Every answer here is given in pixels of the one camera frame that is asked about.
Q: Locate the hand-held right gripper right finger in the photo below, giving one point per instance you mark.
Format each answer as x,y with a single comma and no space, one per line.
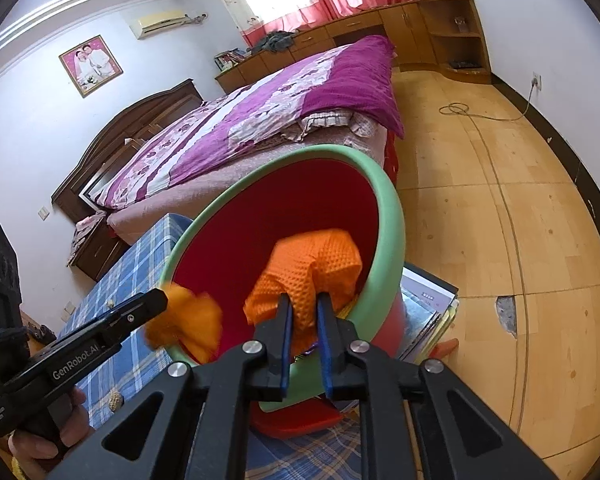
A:
325,345

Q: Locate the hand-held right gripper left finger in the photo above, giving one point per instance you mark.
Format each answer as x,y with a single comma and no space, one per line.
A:
286,345

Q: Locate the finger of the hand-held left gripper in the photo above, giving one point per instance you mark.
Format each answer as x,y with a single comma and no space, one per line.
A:
140,307

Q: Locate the orange peel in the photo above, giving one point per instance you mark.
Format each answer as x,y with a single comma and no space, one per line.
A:
190,325

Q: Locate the orange foam fruit net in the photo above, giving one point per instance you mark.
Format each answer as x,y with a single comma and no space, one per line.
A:
300,270

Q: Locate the red bin with green rim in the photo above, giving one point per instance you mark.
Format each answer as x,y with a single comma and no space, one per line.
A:
300,195

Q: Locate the person's left hand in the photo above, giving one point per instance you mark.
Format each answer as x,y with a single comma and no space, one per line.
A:
35,452

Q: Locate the blue plaid blanket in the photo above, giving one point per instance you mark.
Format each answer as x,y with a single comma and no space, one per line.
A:
130,270

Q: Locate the dark wooden nightstand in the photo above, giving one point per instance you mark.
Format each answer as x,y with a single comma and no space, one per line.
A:
100,252

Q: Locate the pink crumpled cloth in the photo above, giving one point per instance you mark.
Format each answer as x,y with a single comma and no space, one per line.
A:
85,227

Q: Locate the stack of books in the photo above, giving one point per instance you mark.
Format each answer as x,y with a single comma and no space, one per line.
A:
425,305

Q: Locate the bed with pink bedspread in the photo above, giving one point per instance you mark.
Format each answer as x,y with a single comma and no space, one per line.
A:
190,195

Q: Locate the dark wooden headboard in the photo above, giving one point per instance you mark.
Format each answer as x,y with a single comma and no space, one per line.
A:
130,115

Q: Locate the framed wedding photo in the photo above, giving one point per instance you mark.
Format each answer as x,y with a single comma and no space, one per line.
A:
91,66

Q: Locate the purple floral quilt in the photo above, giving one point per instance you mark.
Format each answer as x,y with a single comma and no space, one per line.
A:
280,95

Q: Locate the row of books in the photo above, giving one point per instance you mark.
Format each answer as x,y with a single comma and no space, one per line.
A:
230,59

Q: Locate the dark crumpled clothes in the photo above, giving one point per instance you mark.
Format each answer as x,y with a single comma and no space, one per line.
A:
275,41

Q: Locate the flat black device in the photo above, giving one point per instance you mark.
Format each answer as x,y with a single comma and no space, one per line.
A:
462,64

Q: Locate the long low wooden cabinet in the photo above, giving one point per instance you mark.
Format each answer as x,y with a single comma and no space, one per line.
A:
410,25

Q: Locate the drinking glass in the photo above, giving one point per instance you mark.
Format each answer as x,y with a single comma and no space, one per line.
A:
461,24

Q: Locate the low wall socket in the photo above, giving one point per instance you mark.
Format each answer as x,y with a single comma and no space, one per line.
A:
70,306

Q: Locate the wall light switch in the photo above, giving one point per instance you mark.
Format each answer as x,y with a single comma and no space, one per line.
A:
42,212

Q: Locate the wall air conditioner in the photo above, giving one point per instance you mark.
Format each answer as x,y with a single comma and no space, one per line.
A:
160,22

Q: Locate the wall socket with plug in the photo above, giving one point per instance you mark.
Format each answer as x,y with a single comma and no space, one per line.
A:
536,80

